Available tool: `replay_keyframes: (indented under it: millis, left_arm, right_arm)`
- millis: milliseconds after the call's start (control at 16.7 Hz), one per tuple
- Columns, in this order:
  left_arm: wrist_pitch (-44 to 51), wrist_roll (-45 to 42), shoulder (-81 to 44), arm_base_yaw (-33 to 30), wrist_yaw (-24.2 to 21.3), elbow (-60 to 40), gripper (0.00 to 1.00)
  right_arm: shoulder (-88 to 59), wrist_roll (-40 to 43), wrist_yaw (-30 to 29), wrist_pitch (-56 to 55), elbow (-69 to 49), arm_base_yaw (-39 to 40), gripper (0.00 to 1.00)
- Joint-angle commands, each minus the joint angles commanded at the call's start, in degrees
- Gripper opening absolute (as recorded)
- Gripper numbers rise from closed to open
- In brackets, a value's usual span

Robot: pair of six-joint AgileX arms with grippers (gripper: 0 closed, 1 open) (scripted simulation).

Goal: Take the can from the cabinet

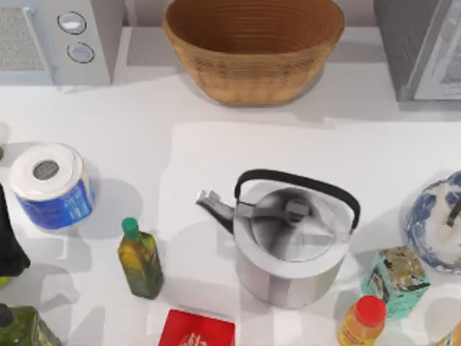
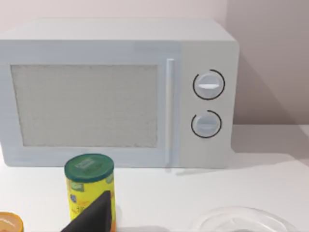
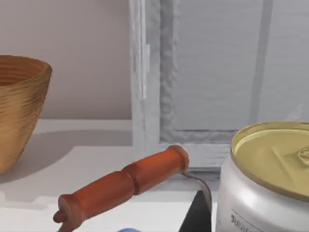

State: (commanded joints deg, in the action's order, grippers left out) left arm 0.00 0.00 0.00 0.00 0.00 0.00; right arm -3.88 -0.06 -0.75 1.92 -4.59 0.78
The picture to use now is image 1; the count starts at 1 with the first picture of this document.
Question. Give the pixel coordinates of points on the brown woven basket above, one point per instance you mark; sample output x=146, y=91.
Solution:
x=252, y=54

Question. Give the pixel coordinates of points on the small green oil bottle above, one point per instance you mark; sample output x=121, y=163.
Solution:
x=140, y=263

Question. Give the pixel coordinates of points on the red box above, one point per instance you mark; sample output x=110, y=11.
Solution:
x=196, y=329

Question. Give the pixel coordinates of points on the white and blue paper roll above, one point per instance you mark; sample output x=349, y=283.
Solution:
x=54, y=187

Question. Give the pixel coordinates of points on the microwave knob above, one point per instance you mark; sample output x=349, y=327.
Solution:
x=80, y=52
x=71, y=22

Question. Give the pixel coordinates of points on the teal patterned box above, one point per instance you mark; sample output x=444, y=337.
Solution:
x=396, y=281

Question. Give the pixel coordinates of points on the orange bottle with red cap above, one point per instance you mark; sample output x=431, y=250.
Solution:
x=362, y=324

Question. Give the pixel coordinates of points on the blue and white bowl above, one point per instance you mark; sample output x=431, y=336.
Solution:
x=436, y=223

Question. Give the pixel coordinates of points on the pale microwave oven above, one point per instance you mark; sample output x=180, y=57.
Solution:
x=36, y=43

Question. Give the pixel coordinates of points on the yellow-green object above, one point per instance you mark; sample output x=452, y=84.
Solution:
x=3, y=281

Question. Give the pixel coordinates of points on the large green bottle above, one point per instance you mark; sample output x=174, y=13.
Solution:
x=25, y=328

